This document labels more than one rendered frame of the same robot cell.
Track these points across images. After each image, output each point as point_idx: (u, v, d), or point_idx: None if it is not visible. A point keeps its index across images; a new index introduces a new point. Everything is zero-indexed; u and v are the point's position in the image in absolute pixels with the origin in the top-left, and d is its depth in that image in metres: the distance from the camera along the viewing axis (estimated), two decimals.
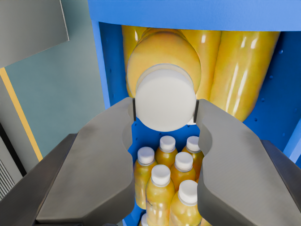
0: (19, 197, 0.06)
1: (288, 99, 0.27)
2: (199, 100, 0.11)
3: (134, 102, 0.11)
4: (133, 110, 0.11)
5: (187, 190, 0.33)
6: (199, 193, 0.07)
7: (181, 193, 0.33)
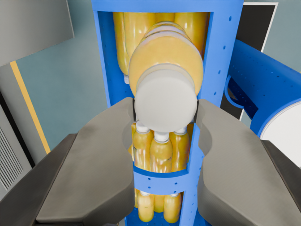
0: (19, 197, 0.06)
1: None
2: (199, 100, 0.11)
3: (134, 102, 0.11)
4: (133, 110, 0.11)
5: (159, 132, 0.47)
6: (199, 193, 0.07)
7: (155, 134, 0.47)
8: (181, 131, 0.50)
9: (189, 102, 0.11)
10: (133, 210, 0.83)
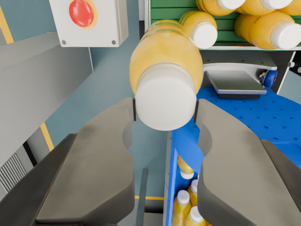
0: (19, 197, 0.06)
1: None
2: (199, 100, 0.11)
3: (134, 102, 0.11)
4: (133, 110, 0.11)
5: None
6: (199, 193, 0.07)
7: None
8: None
9: None
10: None
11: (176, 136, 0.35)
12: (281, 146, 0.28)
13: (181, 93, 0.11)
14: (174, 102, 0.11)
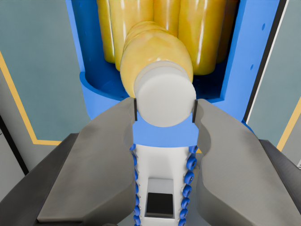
0: (21, 197, 0.06)
1: None
2: (198, 100, 0.11)
3: (135, 102, 0.11)
4: (135, 110, 0.11)
5: None
6: (199, 193, 0.07)
7: None
8: None
9: None
10: (109, 85, 0.39)
11: None
12: None
13: (182, 89, 0.11)
14: (175, 98, 0.11)
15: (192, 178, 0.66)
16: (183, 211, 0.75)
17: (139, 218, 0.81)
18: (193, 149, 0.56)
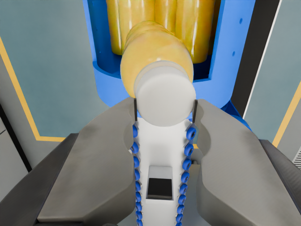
0: (21, 197, 0.06)
1: None
2: (198, 100, 0.11)
3: (135, 102, 0.11)
4: (135, 110, 0.11)
5: None
6: (199, 193, 0.07)
7: None
8: None
9: None
10: (115, 75, 0.44)
11: None
12: None
13: (182, 89, 0.11)
14: (175, 98, 0.11)
15: (190, 164, 0.71)
16: (181, 197, 0.81)
17: (140, 204, 0.86)
18: (190, 136, 0.61)
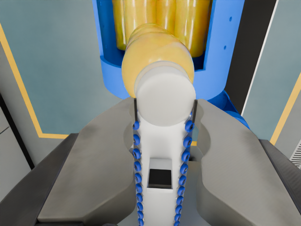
0: (21, 197, 0.06)
1: None
2: (198, 100, 0.11)
3: (135, 102, 0.11)
4: (135, 110, 0.11)
5: None
6: (199, 193, 0.07)
7: None
8: None
9: None
10: None
11: None
12: None
13: (182, 89, 0.11)
14: (175, 98, 0.11)
15: (188, 156, 0.75)
16: (180, 188, 0.85)
17: (141, 196, 0.90)
18: (188, 128, 0.65)
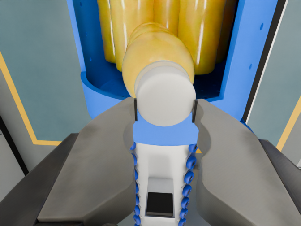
0: (21, 197, 0.06)
1: None
2: (198, 100, 0.11)
3: (135, 102, 0.11)
4: (135, 110, 0.11)
5: None
6: (199, 193, 0.07)
7: None
8: None
9: None
10: (109, 84, 0.39)
11: None
12: None
13: (182, 89, 0.11)
14: (175, 98, 0.11)
15: (192, 177, 0.66)
16: (182, 210, 0.76)
17: (139, 217, 0.81)
18: (192, 149, 0.56)
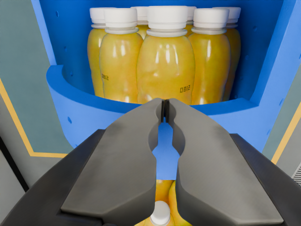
0: (49, 185, 0.06)
1: None
2: (170, 100, 0.11)
3: (163, 103, 0.11)
4: (161, 111, 0.11)
5: (162, 6, 0.17)
6: (178, 195, 0.06)
7: (150, 10, 0.17)
8: (215, 21, 0.20)
9: None
10: None
11: None
12: None
13: (165, 206, 0.36)
14: (163, 208, 0.35)
15: None
16: None
17: None
18: None
